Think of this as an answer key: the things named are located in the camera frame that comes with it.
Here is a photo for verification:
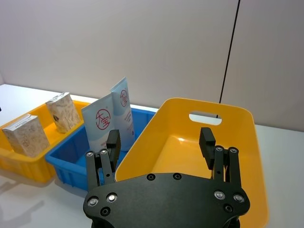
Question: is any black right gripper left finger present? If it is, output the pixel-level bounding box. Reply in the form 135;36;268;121
85;129;122;192

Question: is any yellow plastic bin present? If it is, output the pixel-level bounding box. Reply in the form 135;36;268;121
0;99;92;183

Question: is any pale blue tube red logo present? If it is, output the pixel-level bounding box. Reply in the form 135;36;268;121
81;92;117;153
110;76;136;152

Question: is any yellow plastic basket with handle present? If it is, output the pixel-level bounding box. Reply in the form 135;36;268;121
114;97;270;227

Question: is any blue plastic bin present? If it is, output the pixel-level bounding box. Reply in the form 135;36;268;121
45;106;159;192

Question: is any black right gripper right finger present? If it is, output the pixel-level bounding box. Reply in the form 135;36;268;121
199;127;242;188

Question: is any patterned beige carton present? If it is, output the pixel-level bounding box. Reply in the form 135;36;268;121
1;114;51;158
45;92;82;134

